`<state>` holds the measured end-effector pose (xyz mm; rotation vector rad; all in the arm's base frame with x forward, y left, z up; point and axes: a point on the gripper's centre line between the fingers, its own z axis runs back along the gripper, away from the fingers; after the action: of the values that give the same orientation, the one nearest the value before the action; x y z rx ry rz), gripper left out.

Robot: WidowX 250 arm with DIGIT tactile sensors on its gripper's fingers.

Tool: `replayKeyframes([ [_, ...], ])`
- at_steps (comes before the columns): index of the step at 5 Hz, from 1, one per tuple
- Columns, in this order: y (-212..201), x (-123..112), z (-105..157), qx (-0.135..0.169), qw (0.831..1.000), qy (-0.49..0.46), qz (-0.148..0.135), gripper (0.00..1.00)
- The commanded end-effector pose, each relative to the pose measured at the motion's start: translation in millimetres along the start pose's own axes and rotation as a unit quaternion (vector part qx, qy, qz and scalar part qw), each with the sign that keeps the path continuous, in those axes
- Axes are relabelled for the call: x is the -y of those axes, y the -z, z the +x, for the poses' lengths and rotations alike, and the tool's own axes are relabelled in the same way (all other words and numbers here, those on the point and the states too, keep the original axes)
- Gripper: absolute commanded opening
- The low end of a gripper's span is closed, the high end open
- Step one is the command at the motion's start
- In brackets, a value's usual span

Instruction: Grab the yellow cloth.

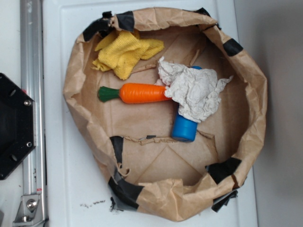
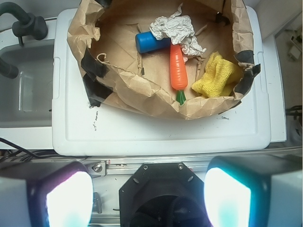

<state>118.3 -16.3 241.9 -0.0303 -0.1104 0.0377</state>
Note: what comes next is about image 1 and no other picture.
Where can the yellow cloth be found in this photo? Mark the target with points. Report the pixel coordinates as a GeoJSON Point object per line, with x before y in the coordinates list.
{"type": "Point", "coordinates": [120, 51]}

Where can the orange toy carrot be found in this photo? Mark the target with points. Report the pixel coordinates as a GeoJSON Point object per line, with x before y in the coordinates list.
{"type": "Point", "coordinates": [134, 93]}

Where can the blue plastic cylinder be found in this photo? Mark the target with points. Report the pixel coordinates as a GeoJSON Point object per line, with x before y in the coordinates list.
{"type": "Point", "coordinates": [184, 130]}

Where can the crumpled white paper towel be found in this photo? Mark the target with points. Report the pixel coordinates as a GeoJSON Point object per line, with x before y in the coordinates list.
{"type": "Point", "coordinates": [195, 90]}

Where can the brown paper bag bin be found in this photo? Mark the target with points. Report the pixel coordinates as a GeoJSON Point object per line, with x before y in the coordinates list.
{"type": "Point", "coordinates": [145, 168]}

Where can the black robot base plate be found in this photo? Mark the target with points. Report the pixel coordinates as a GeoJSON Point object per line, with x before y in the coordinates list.
{"type": "Point", "coordinates": [17, 132]}

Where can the metal corner bracket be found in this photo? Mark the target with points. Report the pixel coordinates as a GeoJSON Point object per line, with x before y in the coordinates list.
{"type": "Point", "coordinates": [30, 211]}

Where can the aluminium extrusion rail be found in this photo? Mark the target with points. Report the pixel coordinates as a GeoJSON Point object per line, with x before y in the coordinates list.
{"type": "Point", "coordinates": [32, 81]}

